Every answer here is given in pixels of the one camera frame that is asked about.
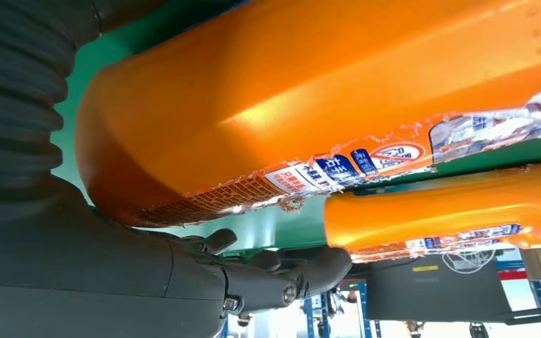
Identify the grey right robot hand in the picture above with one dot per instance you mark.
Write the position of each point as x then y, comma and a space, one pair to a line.
88, 280

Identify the dark grey flat case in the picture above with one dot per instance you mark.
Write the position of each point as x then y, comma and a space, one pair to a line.
415, 294

